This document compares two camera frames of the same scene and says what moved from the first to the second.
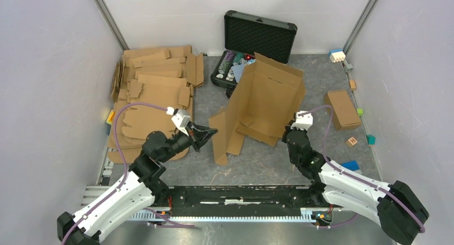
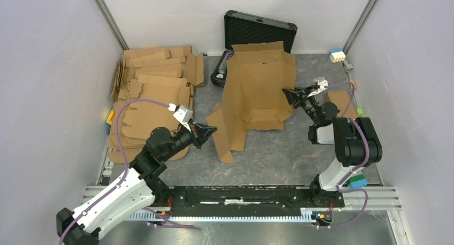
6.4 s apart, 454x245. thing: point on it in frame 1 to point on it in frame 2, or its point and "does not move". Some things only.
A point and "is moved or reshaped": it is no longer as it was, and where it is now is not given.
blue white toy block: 337,55 does not move
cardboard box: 262,105 is moved or reshaped
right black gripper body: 288,129 to 310,106
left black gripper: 198,135 does not move
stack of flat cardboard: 152,90 does not move
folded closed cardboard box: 345,115 does not move
